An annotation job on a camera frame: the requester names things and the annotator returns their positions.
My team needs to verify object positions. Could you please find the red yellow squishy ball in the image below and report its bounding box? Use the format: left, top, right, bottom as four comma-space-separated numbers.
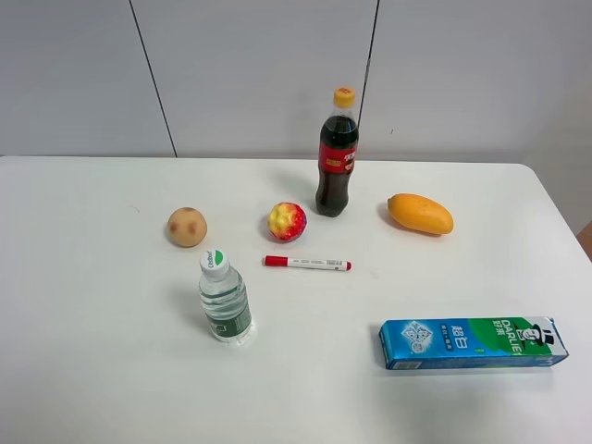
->
267, 202, 307, 242

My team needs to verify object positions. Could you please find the red whiteboard marker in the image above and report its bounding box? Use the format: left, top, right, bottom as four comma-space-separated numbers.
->
263, 255, 352, 272

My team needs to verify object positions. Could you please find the cola bottle yellow cap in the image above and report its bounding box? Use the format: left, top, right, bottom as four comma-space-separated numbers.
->
315, 86, 359, 217

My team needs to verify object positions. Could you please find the small water bottle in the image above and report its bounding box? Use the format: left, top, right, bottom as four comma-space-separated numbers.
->
199, 249, 253, 344

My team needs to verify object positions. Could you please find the tan spotted round fruit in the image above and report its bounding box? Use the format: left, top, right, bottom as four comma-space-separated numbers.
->
166, 207, 207, 248

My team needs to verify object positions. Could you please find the yellow mango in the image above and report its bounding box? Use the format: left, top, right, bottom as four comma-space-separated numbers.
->
387, 193, 454, 236

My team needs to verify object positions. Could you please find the blue green toothpaste box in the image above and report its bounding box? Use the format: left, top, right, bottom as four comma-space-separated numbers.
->
378, 316, 569, 371

